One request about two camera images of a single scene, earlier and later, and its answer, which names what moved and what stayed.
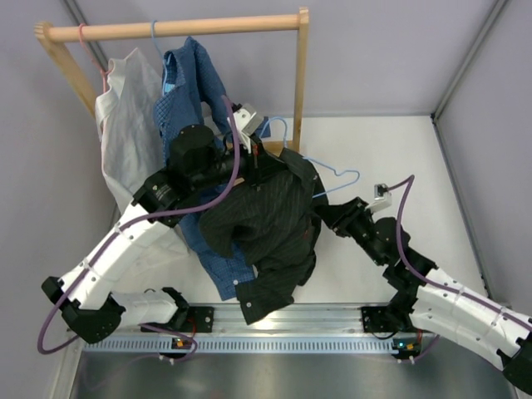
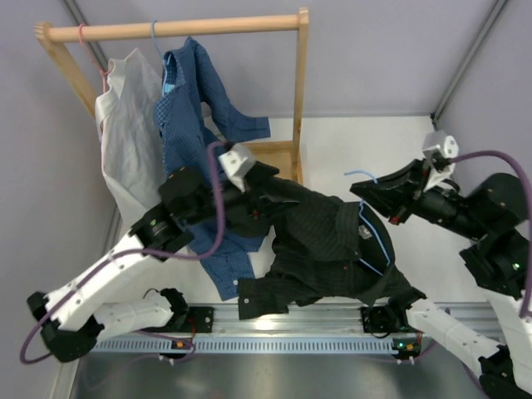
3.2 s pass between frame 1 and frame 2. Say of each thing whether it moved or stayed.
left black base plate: stayed
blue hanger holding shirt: stayed
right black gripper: moved
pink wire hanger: stayed
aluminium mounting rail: stayed
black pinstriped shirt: moved
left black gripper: moved
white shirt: stayed
